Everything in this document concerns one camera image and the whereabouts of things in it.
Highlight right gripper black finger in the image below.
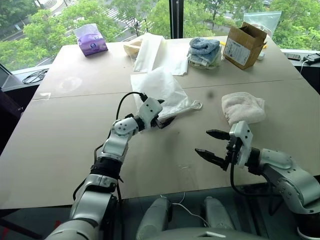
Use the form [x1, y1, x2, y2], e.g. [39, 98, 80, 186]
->
[194, 147, 228, 169]
[205, 129, 230, 142]

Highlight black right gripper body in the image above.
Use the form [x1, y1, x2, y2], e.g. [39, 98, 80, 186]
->
[223, 136, 239, 172]

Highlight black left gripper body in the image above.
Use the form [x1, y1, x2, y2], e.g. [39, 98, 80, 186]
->
[149, 114, 162, 130]

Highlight white drawstring bag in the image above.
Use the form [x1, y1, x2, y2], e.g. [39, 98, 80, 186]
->
[130, 66, 204, 121]

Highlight white terry towel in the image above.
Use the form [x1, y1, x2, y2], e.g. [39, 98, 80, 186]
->
[220, 91, 267, 127]

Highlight cream folded cloth bag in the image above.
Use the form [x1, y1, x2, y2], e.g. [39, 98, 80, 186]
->
[133, 32, 189, 77]

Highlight beige cloth bag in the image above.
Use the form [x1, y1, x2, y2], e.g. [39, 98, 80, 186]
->
[123, 36, 145, 57]

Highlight light blue towel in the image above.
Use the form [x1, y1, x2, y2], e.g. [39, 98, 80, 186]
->
[188, 37, 221, 56]

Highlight clear plastic zip bag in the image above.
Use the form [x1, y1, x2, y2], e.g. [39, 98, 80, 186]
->
[243, 10, 283, 39]

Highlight stack of folded towels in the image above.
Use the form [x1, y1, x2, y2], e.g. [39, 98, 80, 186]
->
[187, 48, 224, 69]

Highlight grey right robot leg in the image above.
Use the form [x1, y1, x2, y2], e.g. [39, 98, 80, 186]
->
[203, 196, 236, 231]

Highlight grey robot leg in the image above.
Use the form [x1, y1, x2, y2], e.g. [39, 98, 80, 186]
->
[136, 196, 174, 240]
[203, 196, 236, 231]

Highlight grey robot torso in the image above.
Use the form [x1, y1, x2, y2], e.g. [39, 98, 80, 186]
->
[147, 225, 253, 240]

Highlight grey left robot leg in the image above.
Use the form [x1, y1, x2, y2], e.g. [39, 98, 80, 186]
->
[136, 196, 174, 240]

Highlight brown cardboard box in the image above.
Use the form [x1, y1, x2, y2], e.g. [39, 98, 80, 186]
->
[222, 21, 268, 71]

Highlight purple tissue pack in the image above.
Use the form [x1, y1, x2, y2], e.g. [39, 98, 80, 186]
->
[72, 23, 109, 59]

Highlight black electronic device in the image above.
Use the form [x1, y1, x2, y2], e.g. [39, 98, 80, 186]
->
[303, 52, 320, 66]

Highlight black side furniture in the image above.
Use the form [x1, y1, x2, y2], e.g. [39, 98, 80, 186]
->
[0, 63, 41, 156]

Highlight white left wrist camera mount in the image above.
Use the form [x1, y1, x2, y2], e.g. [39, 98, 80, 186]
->
[136, 97, 164, 131]

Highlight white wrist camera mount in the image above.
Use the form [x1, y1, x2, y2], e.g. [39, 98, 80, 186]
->
[136, 97, 164, 131]
[228, 120, 254, 169]

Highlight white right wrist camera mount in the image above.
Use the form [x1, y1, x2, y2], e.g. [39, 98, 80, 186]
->
[228, 120, 254, 169]

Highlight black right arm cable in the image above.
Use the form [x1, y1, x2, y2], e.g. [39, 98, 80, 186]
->
[229, 162, 277, 216]

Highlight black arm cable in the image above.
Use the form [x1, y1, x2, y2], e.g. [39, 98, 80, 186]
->
[115, 92, 149, 121]
[229, 162, 277, 216]

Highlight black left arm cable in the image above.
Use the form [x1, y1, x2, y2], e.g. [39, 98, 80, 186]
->
[115, 92, 149, 121]

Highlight thin white floor cable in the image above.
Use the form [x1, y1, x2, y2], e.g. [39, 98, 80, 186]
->
[159, 191, 210, 228]

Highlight dark window frame post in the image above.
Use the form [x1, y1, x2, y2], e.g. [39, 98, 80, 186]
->
[169, 0, 185, 40]

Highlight coiled black cables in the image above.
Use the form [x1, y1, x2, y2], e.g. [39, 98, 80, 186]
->
[21, 69, 49, 85]

